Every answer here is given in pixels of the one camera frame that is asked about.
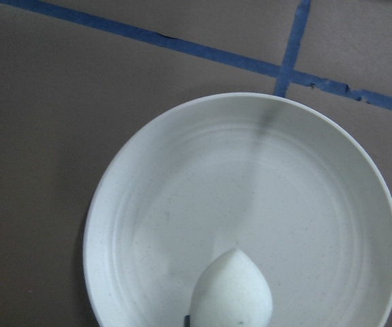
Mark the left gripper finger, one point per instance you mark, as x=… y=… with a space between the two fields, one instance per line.
x=186 y=321

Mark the cream round plate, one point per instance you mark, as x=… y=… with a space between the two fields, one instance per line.
x=270 y=176

